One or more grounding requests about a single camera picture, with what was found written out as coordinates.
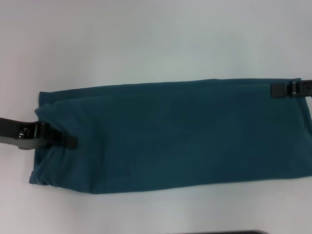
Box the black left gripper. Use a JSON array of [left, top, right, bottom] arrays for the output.
[[0, 117, 78, 151]]

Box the teal blue FREE print T-shirt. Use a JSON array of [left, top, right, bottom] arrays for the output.
[[28, 77, 312, 195]]

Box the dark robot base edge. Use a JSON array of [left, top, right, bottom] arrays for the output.
[[215, 230, 269, 234]]

